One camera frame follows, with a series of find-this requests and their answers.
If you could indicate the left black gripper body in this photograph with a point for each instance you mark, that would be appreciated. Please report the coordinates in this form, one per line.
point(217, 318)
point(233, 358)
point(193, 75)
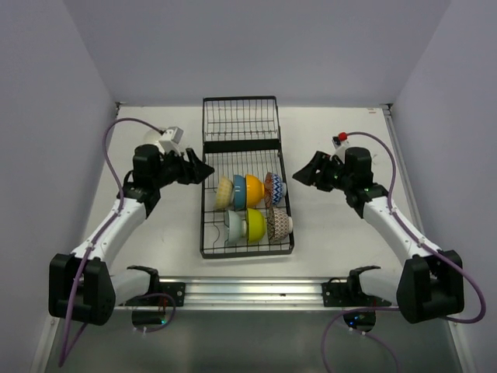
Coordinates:
point(169, 170)

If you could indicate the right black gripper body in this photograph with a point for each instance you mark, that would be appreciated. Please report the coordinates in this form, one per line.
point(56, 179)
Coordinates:
point(340, 179)

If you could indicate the white ceramic bowl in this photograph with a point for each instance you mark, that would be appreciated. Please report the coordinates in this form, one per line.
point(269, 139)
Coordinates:
point(152, 137)

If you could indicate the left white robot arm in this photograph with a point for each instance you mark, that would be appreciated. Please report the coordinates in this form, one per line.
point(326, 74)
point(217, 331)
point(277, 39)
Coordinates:
point(80, 285)

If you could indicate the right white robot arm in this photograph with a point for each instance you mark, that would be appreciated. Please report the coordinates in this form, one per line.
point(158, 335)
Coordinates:
point(431, 283)

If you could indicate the yellow checkered bowl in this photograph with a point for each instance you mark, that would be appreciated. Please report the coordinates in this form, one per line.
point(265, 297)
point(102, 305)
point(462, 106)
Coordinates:
point(224, 194)

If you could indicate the blue zigzag patterned bowl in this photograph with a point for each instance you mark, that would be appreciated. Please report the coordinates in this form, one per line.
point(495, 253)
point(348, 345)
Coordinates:
point(275, 189)

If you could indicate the blue ceramic bowl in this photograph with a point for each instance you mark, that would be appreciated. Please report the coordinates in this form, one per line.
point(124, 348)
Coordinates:
point(239, 192)

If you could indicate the orange ceramic bowl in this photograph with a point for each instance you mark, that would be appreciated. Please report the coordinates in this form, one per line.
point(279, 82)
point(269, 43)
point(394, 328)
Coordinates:
point(255, 190)

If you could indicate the brown scale patterned bowl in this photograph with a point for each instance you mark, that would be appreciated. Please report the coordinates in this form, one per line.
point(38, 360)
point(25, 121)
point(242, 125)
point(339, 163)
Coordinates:
point(279, 225)

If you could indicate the pale grey-green bowl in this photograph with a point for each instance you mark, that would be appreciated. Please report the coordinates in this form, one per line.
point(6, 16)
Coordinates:
point(235, 228)

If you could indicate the lime yellow bowl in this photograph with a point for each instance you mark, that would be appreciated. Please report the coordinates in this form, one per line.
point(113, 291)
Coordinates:
point(256, 225)

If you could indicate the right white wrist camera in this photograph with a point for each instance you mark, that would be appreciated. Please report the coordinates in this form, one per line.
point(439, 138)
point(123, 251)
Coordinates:
point(341, 143)

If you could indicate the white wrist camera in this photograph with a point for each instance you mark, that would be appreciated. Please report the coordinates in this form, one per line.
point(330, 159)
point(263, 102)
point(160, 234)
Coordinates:
point(341, 143)
point(170, 140)

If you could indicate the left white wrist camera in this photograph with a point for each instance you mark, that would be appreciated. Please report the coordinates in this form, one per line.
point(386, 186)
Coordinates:
point(170, 140)

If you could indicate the black wire dish rack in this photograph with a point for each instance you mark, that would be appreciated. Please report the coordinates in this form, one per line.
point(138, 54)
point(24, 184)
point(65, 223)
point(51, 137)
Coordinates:
point(241, 135)

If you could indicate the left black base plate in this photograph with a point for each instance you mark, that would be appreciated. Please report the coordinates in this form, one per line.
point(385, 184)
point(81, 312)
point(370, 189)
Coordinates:
point(176, 290)

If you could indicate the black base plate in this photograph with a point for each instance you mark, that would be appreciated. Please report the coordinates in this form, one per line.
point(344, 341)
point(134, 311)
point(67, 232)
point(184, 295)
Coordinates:
point(339, 292)
point(176, 290)

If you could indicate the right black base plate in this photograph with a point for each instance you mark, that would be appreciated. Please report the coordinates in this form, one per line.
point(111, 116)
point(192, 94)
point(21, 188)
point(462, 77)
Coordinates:
point(339, 292)

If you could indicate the aluminium mounting rail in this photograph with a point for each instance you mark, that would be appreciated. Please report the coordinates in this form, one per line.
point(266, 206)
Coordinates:
point(252, 293)

